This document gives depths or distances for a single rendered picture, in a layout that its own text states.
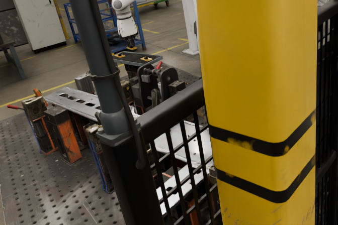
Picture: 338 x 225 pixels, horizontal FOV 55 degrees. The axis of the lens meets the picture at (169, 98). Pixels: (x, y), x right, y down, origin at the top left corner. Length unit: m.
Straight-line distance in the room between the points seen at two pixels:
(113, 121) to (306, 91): 0.21
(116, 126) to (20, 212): 1.50
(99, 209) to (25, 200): 0.43
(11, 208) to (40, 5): 6.86
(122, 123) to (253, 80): 0.14
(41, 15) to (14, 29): 1.07
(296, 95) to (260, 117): 0.04
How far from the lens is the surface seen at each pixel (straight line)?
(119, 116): 0.31
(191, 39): 5.69
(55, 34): 8.47
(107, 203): 1.61
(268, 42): 0.31
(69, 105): 1.96
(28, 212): 1.77
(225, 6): 0.33
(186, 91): 0.40
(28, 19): 8.34
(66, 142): 1.89
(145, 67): 1.69
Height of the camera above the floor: 1.71
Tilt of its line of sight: 24 degrees down
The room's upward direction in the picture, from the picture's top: 11 degrees counter-clockwise
